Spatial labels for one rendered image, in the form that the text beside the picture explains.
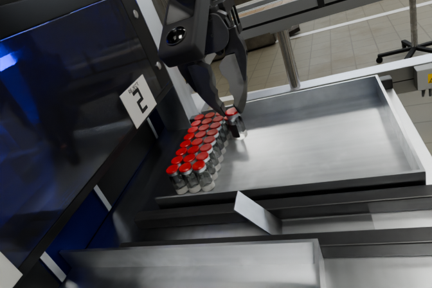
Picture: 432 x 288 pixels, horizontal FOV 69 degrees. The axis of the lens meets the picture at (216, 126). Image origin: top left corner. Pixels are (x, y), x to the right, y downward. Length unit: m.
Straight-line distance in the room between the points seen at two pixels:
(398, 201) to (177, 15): 0.31
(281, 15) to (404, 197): 1.06
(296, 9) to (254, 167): 0.94
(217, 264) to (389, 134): 0.30
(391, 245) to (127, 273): 0.30
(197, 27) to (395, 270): 0.30
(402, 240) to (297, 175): 0.17
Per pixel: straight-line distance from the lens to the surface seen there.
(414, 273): 0.36
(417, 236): 0.36
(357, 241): 0.36
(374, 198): 0.39
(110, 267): 0.48
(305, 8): 1.35
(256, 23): 1.37
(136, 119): 0.52
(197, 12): 0.36
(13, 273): 0.37
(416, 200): 0.40
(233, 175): 0.50
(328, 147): 0.51
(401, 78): 1.53
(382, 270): 0.36
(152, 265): 0.44
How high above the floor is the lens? 1.18
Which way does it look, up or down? 27 degrees down
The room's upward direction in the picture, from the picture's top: 22 degrees counter-clockwise
